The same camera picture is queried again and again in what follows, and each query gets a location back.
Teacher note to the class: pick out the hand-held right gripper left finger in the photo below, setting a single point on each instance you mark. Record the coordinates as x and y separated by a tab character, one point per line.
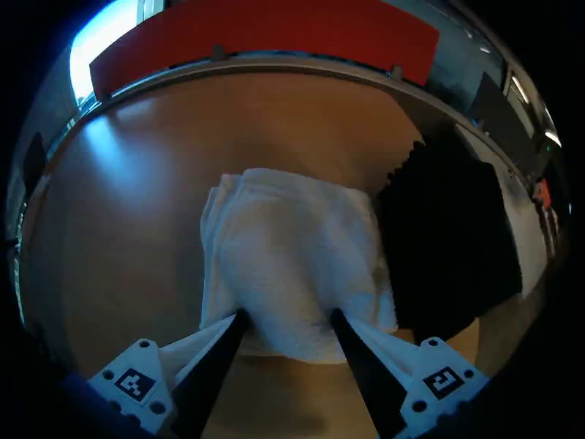
137	366

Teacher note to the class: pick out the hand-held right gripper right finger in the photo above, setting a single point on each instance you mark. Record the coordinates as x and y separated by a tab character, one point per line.
438	366

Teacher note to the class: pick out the white towel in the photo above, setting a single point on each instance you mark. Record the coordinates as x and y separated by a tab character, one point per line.
292	256

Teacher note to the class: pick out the red desk screen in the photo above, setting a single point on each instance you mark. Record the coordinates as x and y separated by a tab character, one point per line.
274	36

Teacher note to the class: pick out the stack of black towels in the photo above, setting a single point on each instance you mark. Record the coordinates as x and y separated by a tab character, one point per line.
450	242

